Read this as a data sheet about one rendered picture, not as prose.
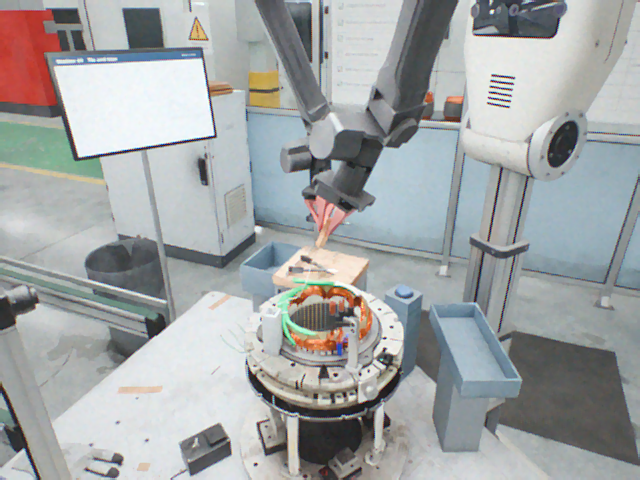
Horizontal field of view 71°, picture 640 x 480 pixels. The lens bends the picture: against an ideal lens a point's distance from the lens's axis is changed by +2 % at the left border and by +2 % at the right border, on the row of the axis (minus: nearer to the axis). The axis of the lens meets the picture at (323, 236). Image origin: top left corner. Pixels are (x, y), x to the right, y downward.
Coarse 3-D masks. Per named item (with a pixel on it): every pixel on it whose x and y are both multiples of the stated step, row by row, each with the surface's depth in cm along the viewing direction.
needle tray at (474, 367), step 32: (448, 320) 105; (480, 320) 102; (448, 352) 91; (480, 352) 95; (448, 384) 97; (480, 384) 83; (512, 384) 83; (448, 416) 97; (480, 416) 97; (448, 448) 101
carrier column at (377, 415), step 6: (378, 408) 92; (384, 408) 93; (372, 414) 94; (378, 414) 93; (372, 420) 94; (378, 420) 93; (372, 426) 95; (378, 426) 94; (372, 432) 96; (378, 432) 95; (372, 438) 96; (378, 438) 96; (372, 444) 97; (378, 444) 96; (372, 450) 98; (378, 450) 97
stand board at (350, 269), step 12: (300, 252) 127; (324, 252) 127; (288, 264) 121; (324, 264) 121; (336, 264) 121; (348, 264) 121; (360, 264) 121; (276, 276) 116; (300, 276) 116; (312, 276) 116; (324, 276) 116; (336, 276) 116; (348, 276) 116; (360, 276) 119
